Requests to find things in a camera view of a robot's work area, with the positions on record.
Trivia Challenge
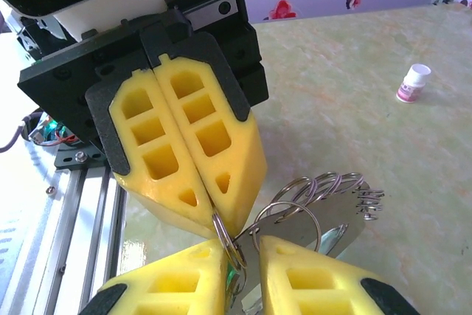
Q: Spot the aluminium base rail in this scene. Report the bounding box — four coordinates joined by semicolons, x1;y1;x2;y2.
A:
0;159;128;315

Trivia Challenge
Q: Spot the left controller circuit board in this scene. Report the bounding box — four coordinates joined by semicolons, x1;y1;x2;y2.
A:
31;111;81;146

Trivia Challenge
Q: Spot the silver keyring bunch with keys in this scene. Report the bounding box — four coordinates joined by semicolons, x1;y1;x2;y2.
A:
212;170;386;315

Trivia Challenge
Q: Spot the small white pink-label bottle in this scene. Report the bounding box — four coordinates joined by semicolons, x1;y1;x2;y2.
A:
396;63;432;103

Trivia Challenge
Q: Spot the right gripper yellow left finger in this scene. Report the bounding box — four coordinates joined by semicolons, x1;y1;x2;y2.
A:
79;240;229;315

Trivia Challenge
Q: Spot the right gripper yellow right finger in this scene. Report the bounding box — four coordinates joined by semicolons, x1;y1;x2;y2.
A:
257;235;420;315

